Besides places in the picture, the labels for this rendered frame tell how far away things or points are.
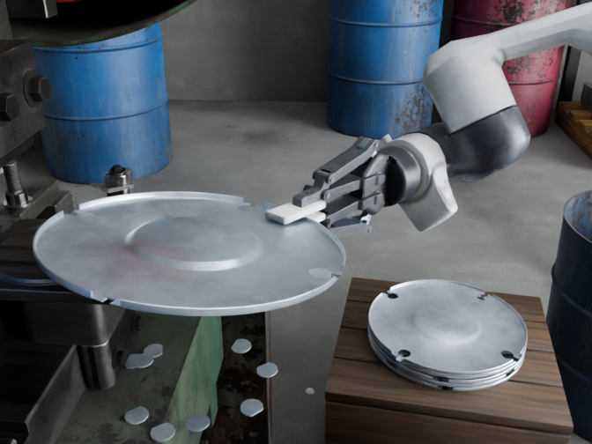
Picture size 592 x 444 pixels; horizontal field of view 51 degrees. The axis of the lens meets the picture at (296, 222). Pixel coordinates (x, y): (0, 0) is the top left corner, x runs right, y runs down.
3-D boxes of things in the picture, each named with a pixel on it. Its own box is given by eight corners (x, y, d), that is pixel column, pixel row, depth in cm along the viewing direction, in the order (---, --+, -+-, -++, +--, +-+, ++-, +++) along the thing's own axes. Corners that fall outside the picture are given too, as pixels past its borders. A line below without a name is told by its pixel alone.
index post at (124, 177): (140, 230, 82) (131, 162, 77) (133, 241, 79) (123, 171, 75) (119, 229, 82) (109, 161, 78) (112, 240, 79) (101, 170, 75)
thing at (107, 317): (247, 325, 72) (243, 221, 66) (226, 411, 60) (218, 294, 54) (40, 315, 74) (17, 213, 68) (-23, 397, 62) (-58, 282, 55)
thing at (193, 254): (284, 355, 43) (284, 344, 43) (-46, 262, 51) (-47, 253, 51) (373, 232, 69) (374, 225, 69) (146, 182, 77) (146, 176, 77)
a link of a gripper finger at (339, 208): (359, 182, 81) (358, 192, 82) (302, 211, 74) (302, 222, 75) (384, 190, 79) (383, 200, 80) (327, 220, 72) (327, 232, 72)
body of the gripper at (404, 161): (373, 194, 88) (331, 212, 82) (377, 136, 85) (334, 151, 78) (418, 209, 83) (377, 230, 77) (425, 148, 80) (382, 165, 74)
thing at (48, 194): (77, 207, 88) (64, 137, 83) (20, 268, 73) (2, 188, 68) (35, 205, 88) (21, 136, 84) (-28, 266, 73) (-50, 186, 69)
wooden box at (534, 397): (514, 419, 147) (540, 296, 131) (536, 568, 114) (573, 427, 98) (346, 395, 154) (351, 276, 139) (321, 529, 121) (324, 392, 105)
